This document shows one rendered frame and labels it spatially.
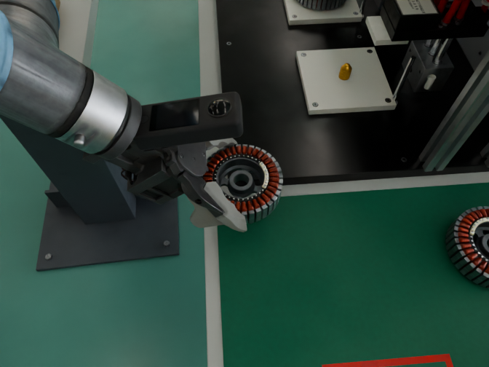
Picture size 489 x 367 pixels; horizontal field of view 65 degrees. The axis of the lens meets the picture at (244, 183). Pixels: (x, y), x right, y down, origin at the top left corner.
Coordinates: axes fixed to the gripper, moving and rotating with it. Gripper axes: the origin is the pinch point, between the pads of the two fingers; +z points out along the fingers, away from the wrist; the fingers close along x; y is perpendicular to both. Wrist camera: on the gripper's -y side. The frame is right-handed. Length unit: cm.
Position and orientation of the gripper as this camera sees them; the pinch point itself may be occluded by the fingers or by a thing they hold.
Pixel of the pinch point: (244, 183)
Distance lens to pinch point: 53.1
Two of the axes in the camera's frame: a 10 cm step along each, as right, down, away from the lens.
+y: -7.8, 3.8, 4.9
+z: 6.2, 3.5, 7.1
